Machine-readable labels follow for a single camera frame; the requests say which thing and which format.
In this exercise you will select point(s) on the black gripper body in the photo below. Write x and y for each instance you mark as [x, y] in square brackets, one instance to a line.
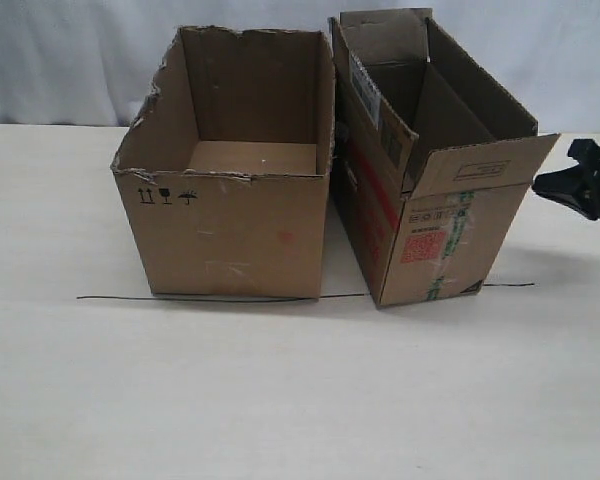
[577, 187]

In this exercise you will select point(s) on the taped cardboard box with flaps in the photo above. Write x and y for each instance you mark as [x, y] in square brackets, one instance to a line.
[434, 156]

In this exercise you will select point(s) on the torn cardboard box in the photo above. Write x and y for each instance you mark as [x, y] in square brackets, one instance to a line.
[224, 172]

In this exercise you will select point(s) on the black line on table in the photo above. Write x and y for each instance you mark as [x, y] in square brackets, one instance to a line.
[259, 300]

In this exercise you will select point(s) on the white backdrop curtain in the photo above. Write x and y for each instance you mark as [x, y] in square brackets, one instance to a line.
[90, 62]

